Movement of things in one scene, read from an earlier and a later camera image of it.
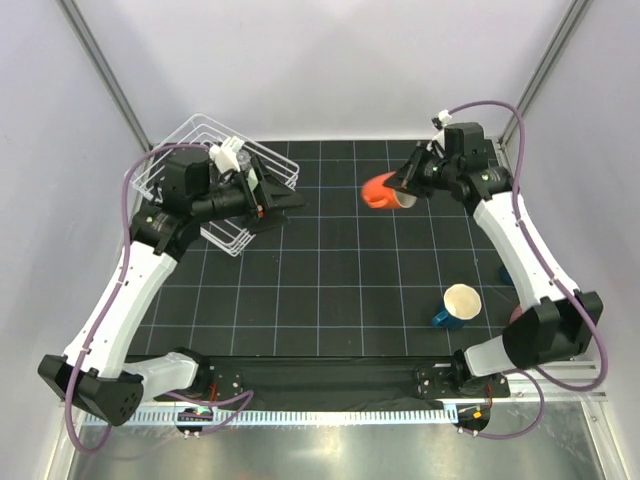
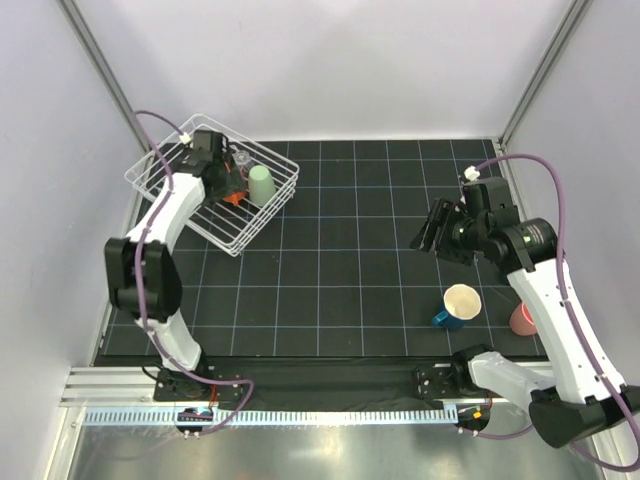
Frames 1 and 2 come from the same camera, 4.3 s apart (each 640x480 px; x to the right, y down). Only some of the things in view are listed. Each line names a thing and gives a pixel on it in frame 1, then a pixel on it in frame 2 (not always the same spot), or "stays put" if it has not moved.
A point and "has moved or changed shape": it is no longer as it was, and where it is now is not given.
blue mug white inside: [462, 303] stays put
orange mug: [378, 196] has moved or changed shape
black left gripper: [268, 195] -> [234, 182]
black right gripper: [402, 179] -> [424, 240]
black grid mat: [343, 278] stays put
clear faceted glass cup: [244, 158] stays put
